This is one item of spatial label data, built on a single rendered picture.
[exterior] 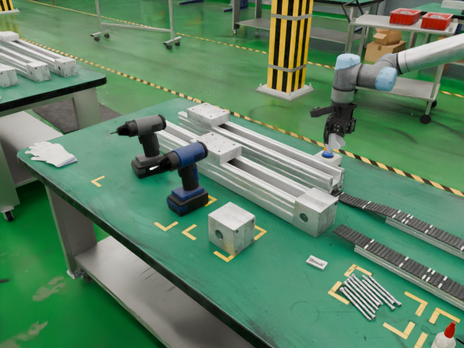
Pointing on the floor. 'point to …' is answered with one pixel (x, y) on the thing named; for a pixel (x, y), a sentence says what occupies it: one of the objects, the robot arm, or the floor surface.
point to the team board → (138, 27)
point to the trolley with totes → (395, 21)
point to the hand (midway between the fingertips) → (329, 149)
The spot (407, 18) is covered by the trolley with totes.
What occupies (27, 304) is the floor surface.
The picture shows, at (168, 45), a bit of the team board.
